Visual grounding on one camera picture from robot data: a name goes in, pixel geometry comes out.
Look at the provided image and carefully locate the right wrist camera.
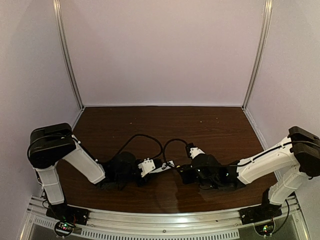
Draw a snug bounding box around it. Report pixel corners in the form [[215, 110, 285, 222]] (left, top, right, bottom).
[[185, 143, 205, 160]]

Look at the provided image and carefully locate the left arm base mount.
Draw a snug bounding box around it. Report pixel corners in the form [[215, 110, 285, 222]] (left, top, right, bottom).
[[42, 192, 90, 239]]

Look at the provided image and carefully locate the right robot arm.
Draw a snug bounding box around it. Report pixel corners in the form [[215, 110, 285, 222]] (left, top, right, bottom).
[[176, 126, 320, 207]]

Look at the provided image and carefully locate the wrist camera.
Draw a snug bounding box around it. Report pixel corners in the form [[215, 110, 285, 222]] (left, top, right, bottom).
[[185, 143, 205, 160], [137, 158, 156, 178]]

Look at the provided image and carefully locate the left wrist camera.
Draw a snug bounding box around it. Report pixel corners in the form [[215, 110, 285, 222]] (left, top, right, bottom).
[[137, 158, 156, 178]]

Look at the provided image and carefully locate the black cable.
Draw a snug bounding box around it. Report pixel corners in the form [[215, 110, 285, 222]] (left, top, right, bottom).
[[119, 134, 163, 161], [162, 138, 193, 171]]

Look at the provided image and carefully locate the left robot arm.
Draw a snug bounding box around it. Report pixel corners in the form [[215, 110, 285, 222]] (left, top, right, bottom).
[[27, 123, 165, 216]]

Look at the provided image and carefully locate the white remote control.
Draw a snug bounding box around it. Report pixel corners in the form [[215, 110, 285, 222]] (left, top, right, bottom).
[[160, 160, 176, 171]]

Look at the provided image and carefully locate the left aluminium frame post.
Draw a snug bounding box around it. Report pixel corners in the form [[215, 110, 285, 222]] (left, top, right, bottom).
[[52, 0, 85, 110]]

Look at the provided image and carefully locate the right black cable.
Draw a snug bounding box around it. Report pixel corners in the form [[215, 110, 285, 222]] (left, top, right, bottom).
[[162, 138, 193, 171]]

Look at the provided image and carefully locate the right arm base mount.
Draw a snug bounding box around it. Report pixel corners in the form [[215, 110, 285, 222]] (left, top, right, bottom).
[[238, 188, 289, 238]]

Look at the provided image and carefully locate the front aluminium rail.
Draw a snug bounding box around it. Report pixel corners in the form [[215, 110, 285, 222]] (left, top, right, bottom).
[[18, 197, 310, 240]]

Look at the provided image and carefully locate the aluminium frame post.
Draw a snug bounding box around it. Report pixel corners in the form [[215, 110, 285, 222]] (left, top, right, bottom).
[[52, 0, 85, 110], [242, 0, 273, 111]]

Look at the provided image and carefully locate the left black cable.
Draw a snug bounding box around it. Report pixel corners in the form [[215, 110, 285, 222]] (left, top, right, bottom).
[[119, 134, 163, 161]]

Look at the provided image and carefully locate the right aluminium frame post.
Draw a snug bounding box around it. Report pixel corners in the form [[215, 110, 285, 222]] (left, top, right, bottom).
[[242, 0, 273, 111]]

